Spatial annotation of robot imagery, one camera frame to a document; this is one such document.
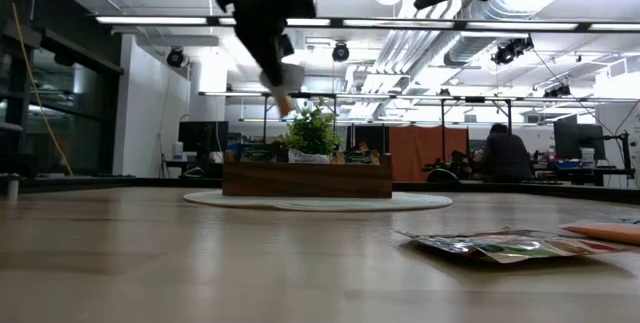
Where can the black partition panel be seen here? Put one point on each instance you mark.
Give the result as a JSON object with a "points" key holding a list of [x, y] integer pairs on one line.
{"points": [[370, 143]]}

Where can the round black ceiling fixture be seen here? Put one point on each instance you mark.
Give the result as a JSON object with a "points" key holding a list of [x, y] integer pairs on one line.
{"points": [[175, 57], [340, 52]]}

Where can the wooden three-compartment box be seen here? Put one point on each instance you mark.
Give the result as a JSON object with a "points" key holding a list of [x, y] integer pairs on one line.
{"points": [[307, 180]]}

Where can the black monitor on arm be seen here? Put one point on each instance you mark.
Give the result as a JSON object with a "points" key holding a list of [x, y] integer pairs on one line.
{"points": [[575, 138]]}

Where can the white bottle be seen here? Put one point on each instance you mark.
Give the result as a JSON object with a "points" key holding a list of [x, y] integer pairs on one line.
{"points": [[177, 152]]}

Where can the silver ventilation duct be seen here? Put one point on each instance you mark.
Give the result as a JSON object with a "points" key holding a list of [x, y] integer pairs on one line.
{"points": [[470, 48]]}

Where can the dark foil tea packet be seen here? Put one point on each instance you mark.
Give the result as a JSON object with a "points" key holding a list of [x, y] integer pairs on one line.
{"points": [[257, 154]]}

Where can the person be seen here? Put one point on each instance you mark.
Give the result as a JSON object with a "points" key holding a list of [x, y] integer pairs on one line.
{"points": [[505, 155]]}

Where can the orange partition panel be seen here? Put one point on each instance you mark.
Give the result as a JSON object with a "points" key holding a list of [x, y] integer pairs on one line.
{"points": [[420, 150]]}

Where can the black metal rack frame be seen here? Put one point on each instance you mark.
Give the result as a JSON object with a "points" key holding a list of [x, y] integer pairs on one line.
{"points": [[442, 133]]}

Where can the short white post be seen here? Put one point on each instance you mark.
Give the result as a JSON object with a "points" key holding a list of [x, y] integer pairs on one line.
{"points": [[12, 188]]}

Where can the black computer monitor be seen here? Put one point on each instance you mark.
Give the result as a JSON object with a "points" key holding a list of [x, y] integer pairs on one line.
{"points": [[202, 136]]}

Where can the round white woven placemat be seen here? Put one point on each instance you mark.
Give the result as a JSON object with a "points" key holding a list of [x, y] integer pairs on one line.
{"points": [[425, 202]]}

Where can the black ceiling spotlight cluster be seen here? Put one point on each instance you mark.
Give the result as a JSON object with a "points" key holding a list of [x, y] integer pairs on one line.
{"points": [[511, 51]]}

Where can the small green potted plant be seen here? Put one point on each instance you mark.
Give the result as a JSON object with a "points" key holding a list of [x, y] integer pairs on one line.
{"points": [[312, 133]]}

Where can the long ceiling light strip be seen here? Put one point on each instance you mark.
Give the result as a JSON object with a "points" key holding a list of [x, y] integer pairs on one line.
{"points": [[150, 20]]}

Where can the white plastic tub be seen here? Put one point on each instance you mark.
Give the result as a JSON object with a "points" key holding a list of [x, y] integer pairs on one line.
{"points": [[588, 157]]}

